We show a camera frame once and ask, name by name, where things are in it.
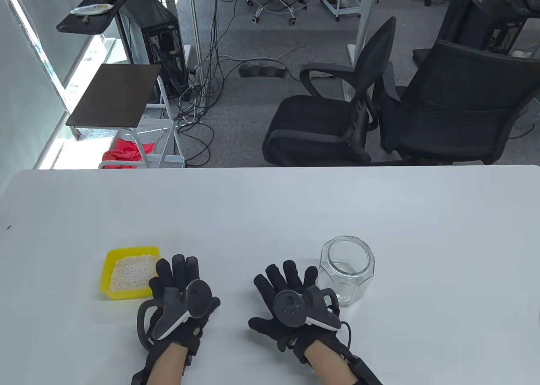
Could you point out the red cloth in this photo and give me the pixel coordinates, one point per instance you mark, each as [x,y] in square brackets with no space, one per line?
[122,151]

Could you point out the person's left forearm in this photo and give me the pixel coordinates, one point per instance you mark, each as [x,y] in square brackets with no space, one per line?
[166,366]

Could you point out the black mesh office chair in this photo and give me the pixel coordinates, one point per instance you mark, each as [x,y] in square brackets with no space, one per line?
[455,106]

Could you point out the dark grey left controller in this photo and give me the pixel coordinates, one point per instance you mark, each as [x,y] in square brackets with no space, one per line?
[198,298]

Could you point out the dark brown side table top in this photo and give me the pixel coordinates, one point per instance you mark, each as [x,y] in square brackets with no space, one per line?
[116,94]

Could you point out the person's right hand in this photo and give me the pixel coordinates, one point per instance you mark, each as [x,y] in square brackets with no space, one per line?
[291,275]

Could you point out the black equipment rack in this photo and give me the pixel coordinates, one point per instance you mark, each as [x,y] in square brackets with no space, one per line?
[468,14]

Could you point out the black sensor box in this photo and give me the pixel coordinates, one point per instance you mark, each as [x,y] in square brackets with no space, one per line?
[367,370]

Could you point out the white rolling cart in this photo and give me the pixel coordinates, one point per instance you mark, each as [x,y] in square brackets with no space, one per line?
[337,3]

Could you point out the black stand tray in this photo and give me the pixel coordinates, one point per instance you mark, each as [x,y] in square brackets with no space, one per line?
[82,25]

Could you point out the chrome swivel chair base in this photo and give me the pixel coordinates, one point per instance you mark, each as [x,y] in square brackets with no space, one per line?
[274,3]

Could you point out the clear glass jar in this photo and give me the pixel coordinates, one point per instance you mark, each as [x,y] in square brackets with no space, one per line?
[346,275]

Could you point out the dark grey right controller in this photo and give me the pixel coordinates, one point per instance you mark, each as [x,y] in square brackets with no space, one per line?
[289,307]

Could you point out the white desk frame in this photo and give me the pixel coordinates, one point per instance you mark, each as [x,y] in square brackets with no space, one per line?
[193,26]

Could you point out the person's left hand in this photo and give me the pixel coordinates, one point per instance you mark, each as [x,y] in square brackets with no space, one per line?
[177,271]

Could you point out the black computer tower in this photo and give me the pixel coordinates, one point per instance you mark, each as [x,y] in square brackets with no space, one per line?
[147,30]

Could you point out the yellow plastic food container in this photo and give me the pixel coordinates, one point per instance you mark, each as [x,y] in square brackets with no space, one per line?
[106,271]

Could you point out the dark grey controller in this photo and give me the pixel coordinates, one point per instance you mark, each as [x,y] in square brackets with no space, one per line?
[198,298]
[289,307]

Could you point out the black power strip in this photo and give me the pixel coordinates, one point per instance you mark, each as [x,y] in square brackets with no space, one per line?
[261,71]

